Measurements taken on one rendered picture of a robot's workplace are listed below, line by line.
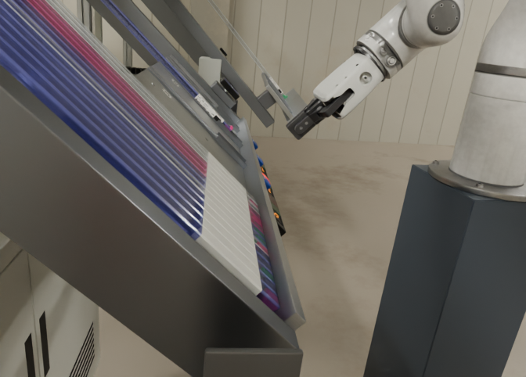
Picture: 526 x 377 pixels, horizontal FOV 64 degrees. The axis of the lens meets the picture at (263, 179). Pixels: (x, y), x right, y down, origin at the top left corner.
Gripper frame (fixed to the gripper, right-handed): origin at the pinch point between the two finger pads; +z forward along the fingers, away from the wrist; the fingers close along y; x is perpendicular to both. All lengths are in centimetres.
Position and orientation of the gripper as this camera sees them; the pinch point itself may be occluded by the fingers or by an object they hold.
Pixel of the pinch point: (300, 125)
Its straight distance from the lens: 72.8
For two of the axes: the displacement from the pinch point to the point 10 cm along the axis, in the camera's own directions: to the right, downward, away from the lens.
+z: -7.4, 6.5, 1.6
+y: -1.0, -3.4, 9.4
